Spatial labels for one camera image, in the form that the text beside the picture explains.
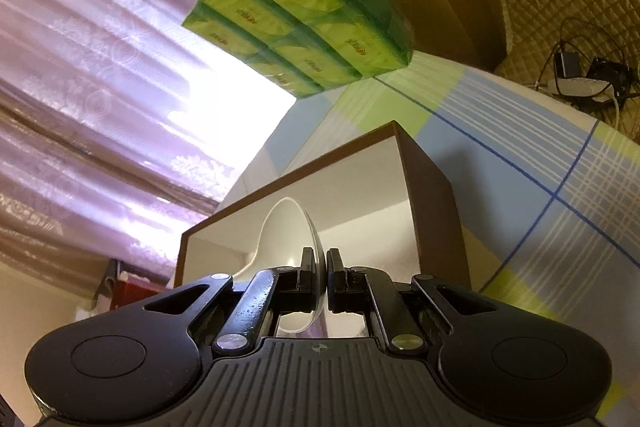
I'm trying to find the green tissue pack bundle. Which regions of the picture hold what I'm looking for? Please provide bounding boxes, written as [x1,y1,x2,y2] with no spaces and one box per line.
[182,0,413,98]

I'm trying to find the plaid tablecloth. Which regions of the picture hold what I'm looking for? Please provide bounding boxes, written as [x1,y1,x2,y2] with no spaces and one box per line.
[228,53,639,426]

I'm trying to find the purple curtain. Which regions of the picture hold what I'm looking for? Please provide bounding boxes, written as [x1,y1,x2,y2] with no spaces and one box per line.
[1,0,294,297]

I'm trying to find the red gift box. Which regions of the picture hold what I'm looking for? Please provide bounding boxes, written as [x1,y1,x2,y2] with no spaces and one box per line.
[98,259,167,310]

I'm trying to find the brown cardboard box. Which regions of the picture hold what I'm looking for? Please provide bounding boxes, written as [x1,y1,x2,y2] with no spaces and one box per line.
[175,121,471,288]

